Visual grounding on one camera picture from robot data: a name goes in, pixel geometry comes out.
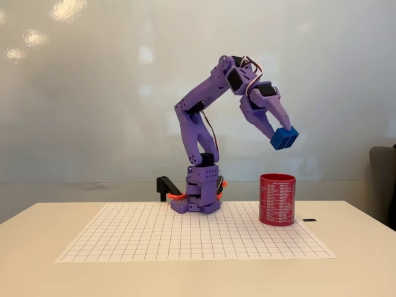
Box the white red wrist servo cable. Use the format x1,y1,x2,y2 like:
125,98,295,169
241,56,264,97

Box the dark lower arm servo cable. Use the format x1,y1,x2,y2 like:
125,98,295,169
199,110,221,155

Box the dark grey chair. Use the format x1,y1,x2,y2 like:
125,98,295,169
369,144,396,232

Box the red cup white print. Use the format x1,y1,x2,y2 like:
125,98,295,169
259,173,296,228

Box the white grid paper sheet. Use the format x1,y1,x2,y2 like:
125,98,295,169
54,202,337,264

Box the black and orange table clamp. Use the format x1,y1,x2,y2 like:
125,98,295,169
156,175,187,202
215,174,229,200

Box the blue toy brick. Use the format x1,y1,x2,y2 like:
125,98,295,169
269,126,300,152

